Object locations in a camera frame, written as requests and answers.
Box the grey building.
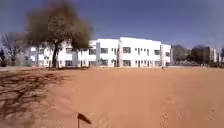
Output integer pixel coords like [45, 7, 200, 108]
[170, 44, 216, 66]

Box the brown-leaved tree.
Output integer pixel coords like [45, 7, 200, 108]
[25, 1, 94, 69]

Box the dark tree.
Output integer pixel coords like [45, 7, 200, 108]
[186, 45, 209, 66]

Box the red dirt ground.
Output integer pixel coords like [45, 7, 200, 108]
[0, 65, 224, 128]

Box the bare tree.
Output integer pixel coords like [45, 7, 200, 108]
[0, 31, 26, 67]

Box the white two-storey building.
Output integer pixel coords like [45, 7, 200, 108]
[29, 36, 172, 69]

